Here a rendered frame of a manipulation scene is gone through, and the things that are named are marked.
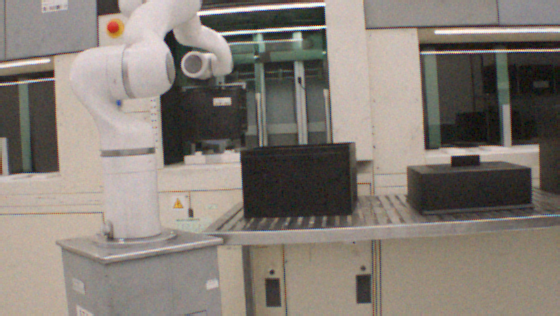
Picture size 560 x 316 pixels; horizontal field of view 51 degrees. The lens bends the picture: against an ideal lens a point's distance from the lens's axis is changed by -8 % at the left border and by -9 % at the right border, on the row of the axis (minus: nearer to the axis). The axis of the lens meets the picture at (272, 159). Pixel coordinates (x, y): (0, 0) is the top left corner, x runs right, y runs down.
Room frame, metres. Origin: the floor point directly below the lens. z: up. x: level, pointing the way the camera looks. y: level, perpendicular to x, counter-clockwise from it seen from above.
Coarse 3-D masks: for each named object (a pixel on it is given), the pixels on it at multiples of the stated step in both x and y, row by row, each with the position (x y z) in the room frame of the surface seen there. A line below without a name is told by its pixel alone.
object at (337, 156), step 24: (312, 144) 1.83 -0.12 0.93; (336, 144) 1.81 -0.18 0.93; (264, 168) 1.58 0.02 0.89; (288, 168) 1.57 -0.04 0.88; (312, 168) 1.55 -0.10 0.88; (336, 168) 1.54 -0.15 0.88; (264, 192) 1.58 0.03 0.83; (288, 192) 1.57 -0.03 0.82; (312, 192) 1.56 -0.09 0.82; (336, 192) 1.54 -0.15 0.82; (264, 216) 1.58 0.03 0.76; (288, 216) 1.57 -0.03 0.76; (312, 216) 1.56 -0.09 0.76
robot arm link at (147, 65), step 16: (160, 0) 1.53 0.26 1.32; (176, 0) 1.56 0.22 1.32; (192, 0) 1.59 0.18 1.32; (144, 16) 1.45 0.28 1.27; (160, 16) 1.49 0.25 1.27; (176, 16) 1.57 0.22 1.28; (192, 16) 1.62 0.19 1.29; (128, 32) 1.43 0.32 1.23; (144, 32) 1.38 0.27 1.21; (160, 32) 1.45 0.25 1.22; (128, 48) 1.29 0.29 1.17; (144, 48) 1.29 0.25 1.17; (160, 48) 1.30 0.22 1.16; (128, 64) 1.27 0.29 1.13; (144, 64) 1.27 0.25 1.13; (160, 64) 1.28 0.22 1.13; (128, 80) 1.28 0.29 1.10; (144, 80) 1.28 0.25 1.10; (160, 80) 1.29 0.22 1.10; (128, 96) 1.31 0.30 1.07; (144, 96) 1.31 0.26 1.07
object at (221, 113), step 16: (192, 96) 2.23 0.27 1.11; (208, 96) 2.22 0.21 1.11; (224, 96) 2.22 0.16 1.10; (240, 96) 2.25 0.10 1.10; (192, 112) 2.23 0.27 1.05; (208, 112) 2.22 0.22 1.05; (224, 112) 2.22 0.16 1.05; (240, 112) 2.23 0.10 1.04; (192, 128) 2.23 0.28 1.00; (208, 128) 2.22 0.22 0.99; (224, 128) 2.22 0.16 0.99; (240, 128) 2.21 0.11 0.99
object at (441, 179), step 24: (408, 168) 1.69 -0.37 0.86; (432, 168) 1.58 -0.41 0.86; (456, 168) 1.53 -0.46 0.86; (480, 168) 1.49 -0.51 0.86; (504, 168) 1.45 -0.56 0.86; (528, 168) 1.44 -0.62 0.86; (408, 192) 1.71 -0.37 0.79; (432, 192) 1.46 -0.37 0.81; (456, 192) 1.45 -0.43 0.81; (480, 192) 1.45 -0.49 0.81; (504, 192) 1.44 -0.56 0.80; (528, 192) 1.44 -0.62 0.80
